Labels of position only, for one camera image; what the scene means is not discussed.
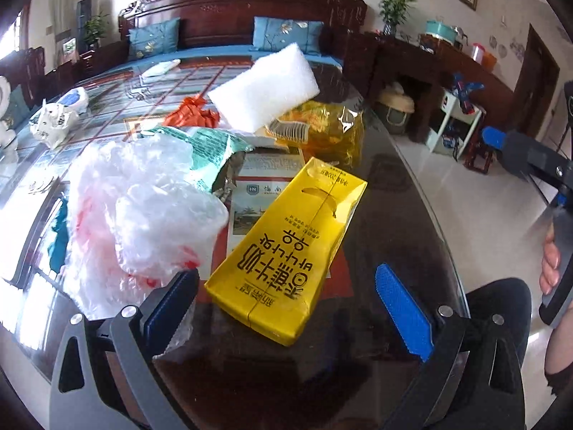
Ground wooden side cabinet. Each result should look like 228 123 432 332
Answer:
343 32 514 143

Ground right blue sofa cushion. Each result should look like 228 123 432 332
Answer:
252 16 324 54

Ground left blue sofa cushion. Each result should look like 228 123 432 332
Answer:
128 18 180 61

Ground blue sofa cushion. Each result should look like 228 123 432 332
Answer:
128 18 180 61
252 16 324 54

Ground teal pot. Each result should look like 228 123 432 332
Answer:
425 20 457 46

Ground orange paper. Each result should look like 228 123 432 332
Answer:
162 95 221 128

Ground blue white plastic bag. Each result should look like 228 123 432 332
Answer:
57 86 89 115

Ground long wooden sofa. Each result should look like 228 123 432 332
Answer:
76 0 367 80

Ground person right hand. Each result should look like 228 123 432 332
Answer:
539 224 560 295

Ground white paper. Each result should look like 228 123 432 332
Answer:
238 132 289 152

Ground potted bamboo plant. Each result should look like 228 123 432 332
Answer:
379 0 416 36

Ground teal paper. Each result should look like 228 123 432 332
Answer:
48 197 69 274

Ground white red plastic bag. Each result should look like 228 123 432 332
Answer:
64 134 228 320

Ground white foam block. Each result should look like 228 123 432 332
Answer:
208 43 319 133

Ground corner potted plant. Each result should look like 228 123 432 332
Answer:
83 13 109 49

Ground wooden coffee table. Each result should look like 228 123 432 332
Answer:
0 55 471 430

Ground green snack wrapper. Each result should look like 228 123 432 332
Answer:
138 126 255 201

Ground yellow foil snack bag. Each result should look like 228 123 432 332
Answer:
265 100 364 168

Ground yellow milk carton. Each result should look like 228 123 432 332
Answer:
205 158 367 347

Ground white small shelf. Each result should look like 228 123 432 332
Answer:
425 89 486 161

